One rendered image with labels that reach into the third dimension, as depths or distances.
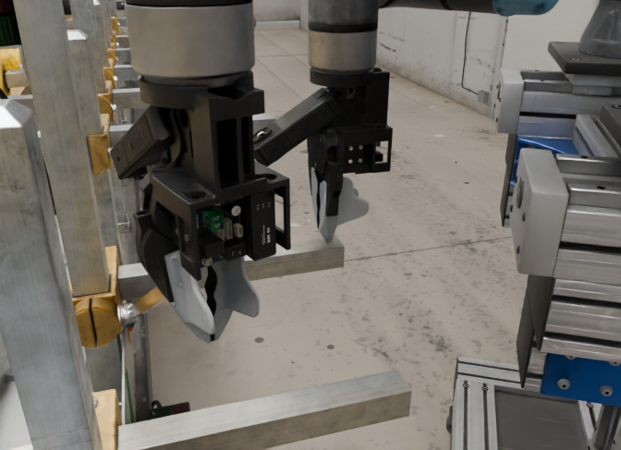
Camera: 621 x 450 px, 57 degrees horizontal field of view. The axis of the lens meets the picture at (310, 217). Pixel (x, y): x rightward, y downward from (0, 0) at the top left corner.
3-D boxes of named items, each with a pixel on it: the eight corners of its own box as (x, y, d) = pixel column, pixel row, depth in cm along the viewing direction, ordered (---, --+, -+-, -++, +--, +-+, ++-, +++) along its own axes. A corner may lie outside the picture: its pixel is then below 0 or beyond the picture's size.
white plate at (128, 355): (136, 351, 79) (127, 289, 74) (141, 515, 56) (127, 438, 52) (132, 352, 78) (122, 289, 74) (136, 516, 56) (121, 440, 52)
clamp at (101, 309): (123, 280, 73) (116, 244, 70) (123, 344, 61) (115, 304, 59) (75, 286, 71) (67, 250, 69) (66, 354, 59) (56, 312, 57)
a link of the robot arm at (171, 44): (105, 0, 35) (225, -6, 39) (116, 76, 37) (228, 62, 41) (154, 10, 30) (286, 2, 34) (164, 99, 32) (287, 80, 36)
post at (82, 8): (129, 243, 116) (91, -13, 96) (129, 250, 113) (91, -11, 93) (111, 245, 115) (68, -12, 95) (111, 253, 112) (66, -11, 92)
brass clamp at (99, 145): (117, 144, 90) (113, 113, 88) (116, 174, 78) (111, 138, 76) (75, 148, 89) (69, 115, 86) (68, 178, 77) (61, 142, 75)
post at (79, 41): (134, 329, 96) (87, 28, 76) (134, 341, 93) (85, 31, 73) (112, 332, 95) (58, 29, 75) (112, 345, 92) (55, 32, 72)
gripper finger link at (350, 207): (371, 247, 71) (374, 176, 67) (325, 253, 70) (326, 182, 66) (361, 236, 74) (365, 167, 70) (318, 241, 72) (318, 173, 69)
